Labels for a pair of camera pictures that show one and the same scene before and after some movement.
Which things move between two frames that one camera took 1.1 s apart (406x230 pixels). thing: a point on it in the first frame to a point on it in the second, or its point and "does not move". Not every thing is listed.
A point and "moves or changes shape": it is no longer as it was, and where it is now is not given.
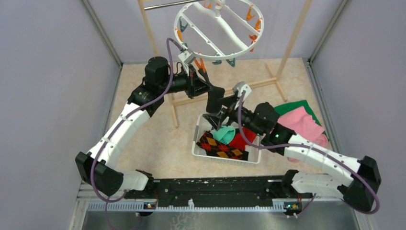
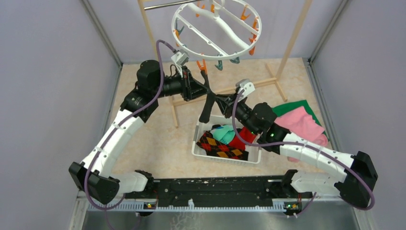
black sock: (213, 104) moves or changes shape
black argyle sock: (208, 143) does not move
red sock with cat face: (239, 141) does not move
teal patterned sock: (226, 134) does not move
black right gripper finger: (217, 118) to (225, 100)
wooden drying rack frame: (143, 9) does not move
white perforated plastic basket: (254, 154) does not move
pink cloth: (304, 124) does not move
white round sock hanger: (197, 6) moves or changes shape
